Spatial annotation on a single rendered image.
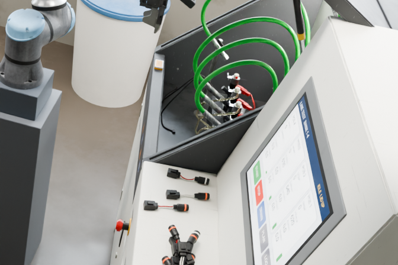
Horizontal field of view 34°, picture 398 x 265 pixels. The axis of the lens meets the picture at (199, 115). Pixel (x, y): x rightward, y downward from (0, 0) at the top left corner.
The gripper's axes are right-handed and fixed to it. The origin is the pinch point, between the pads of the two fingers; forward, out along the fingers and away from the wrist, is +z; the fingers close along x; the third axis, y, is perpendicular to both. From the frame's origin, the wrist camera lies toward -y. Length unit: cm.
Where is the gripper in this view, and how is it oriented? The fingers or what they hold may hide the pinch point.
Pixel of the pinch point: (157, 29)
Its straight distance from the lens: 207.0
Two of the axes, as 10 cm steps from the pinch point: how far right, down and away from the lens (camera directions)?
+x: 0.0, 5.9, -8.1
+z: -2.3, 7.9, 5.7
